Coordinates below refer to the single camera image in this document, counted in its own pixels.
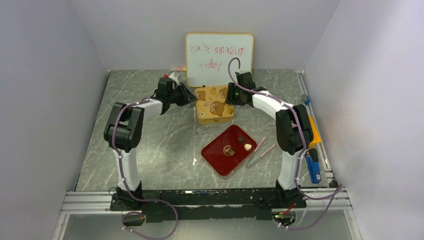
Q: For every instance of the yellow plastic bin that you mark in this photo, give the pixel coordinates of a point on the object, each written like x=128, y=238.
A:
x=316, y=136

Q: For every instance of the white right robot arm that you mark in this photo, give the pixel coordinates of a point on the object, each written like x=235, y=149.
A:
x=293, y=128

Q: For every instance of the gold chocolate tin box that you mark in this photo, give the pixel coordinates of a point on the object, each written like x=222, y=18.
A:
x=206, y=118

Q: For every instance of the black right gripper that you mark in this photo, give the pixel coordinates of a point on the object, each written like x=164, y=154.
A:
x=230, y=93

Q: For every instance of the red rectangular tray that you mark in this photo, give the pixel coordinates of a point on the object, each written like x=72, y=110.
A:
x=224, y=154

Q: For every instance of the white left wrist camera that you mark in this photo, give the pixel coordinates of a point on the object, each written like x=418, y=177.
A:
x=174, y=76

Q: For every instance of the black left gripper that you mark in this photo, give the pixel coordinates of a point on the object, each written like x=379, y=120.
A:
x=187, y=96

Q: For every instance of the beige heart chocolate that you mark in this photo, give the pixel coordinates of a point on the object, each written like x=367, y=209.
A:
x=247, y=147

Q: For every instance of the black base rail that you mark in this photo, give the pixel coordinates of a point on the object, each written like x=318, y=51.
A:
x=205, y=204

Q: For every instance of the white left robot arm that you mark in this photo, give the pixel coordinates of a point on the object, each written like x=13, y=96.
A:
x=123, y=130

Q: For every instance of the whiteboard with yellow frame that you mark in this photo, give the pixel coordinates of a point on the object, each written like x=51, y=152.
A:
x=211, y=56

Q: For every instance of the metal tweezers with pink grips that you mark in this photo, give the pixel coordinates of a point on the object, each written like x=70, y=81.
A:
x=256, y=154

